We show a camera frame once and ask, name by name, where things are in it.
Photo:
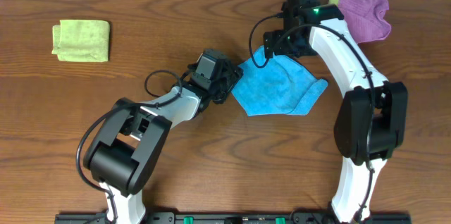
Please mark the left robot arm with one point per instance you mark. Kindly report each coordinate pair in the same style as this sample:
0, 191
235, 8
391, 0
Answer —
119, 151

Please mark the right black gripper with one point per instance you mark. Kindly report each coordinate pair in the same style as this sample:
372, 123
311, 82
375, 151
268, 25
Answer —
279, 48

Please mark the blue cloth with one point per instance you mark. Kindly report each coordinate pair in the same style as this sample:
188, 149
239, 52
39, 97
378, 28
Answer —
283, 86

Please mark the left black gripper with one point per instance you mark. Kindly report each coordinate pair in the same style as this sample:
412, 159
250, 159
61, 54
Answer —
229, 81

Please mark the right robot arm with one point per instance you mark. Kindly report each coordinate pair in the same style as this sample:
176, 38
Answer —
371, 120

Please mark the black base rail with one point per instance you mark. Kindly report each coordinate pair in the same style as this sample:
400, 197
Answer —
172, 218

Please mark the folded green cloth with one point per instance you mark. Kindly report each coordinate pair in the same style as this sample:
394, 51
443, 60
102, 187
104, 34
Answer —
81, 41

